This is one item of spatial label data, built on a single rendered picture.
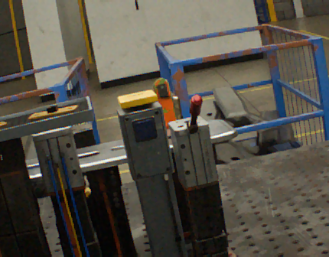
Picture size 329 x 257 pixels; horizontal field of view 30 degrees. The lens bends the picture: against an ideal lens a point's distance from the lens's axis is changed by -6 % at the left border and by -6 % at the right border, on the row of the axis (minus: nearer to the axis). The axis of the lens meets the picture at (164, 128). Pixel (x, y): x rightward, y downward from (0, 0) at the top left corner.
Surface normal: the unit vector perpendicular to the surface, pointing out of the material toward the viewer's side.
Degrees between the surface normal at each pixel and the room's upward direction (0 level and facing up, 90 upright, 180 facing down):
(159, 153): 90
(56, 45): 90
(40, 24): 90
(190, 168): 90
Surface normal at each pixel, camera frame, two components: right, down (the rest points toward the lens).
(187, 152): 0.15, 0.19
